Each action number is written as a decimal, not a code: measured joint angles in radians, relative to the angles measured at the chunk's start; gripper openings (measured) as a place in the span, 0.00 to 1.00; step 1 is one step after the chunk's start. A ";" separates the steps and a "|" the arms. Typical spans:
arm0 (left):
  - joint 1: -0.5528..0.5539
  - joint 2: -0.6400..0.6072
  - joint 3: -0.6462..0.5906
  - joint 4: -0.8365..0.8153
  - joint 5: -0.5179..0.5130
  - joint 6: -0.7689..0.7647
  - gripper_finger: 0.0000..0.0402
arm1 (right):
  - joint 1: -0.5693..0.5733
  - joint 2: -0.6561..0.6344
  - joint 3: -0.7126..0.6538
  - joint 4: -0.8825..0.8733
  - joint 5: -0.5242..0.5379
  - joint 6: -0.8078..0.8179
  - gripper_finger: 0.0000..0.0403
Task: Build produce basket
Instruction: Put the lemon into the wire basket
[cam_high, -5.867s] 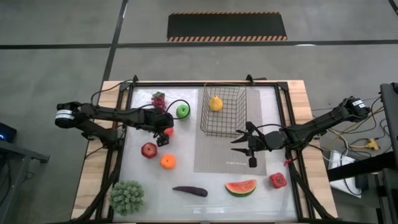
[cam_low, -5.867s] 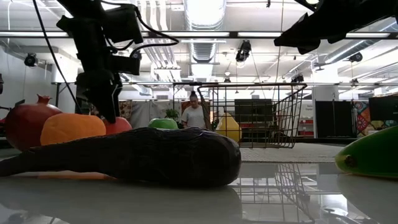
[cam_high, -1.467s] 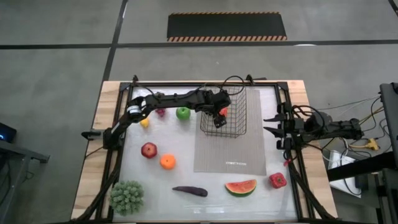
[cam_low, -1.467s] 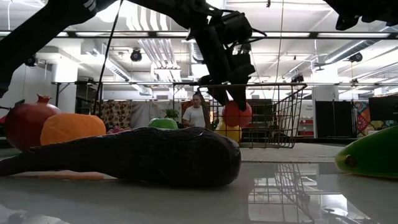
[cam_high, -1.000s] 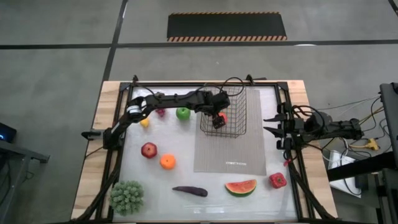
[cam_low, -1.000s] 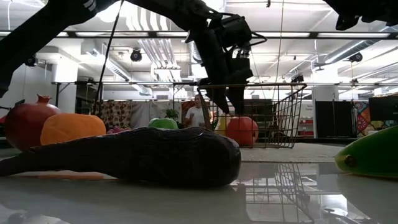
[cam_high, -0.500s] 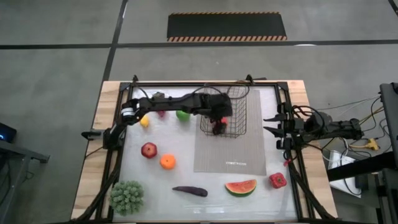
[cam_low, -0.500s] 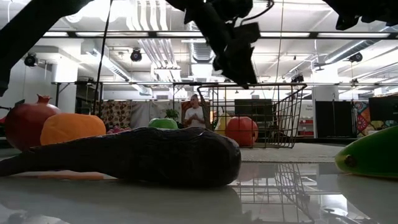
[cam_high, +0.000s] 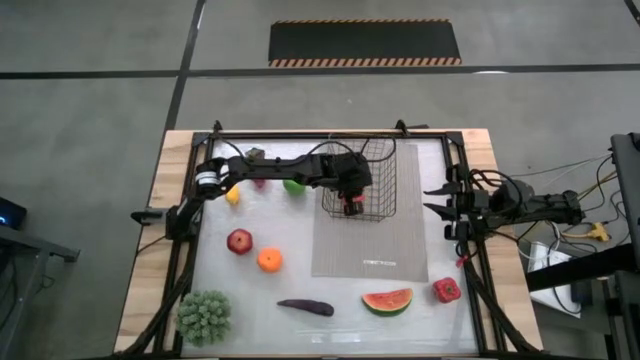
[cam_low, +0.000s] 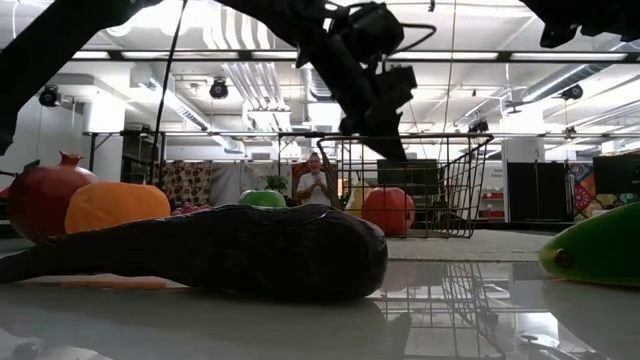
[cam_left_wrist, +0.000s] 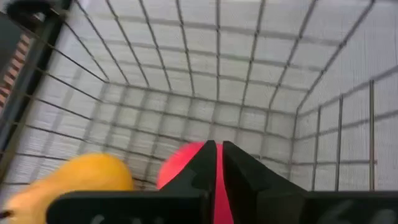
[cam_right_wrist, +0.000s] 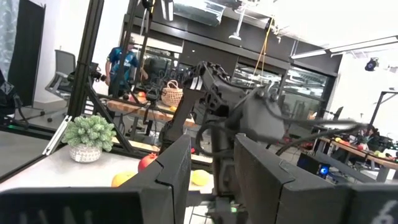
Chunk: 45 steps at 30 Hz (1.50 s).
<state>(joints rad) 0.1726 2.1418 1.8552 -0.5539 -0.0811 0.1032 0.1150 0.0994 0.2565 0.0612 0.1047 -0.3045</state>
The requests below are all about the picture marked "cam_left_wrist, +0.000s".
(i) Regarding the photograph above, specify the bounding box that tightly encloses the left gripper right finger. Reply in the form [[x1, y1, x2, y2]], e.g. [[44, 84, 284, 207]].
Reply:
[[222, 140, 398, 224]]

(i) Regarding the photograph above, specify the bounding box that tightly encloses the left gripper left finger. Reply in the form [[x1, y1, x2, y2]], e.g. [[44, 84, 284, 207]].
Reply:
[[46, 139, 218, 224]]

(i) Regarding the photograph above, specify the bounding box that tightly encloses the bright red apple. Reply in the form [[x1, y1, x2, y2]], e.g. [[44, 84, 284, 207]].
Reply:
[[156, 140, 234, 224]]

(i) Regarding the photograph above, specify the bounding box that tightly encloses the yellow pear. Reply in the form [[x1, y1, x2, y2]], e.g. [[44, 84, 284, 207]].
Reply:
[[0, 152, 135, 224]]

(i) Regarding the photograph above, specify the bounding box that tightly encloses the black hazard-striped floor mat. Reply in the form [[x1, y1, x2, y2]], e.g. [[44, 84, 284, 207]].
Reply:
[[0, 33, 32, 108]]

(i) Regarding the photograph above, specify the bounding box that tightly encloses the wire mesh basket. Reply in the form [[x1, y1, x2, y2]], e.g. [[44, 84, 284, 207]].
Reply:
[[0, 0, 398, 200]]

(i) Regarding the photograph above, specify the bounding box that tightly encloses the black aluminium table frame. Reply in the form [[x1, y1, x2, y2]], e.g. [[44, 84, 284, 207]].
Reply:
[[0, 0, 73, 177]]

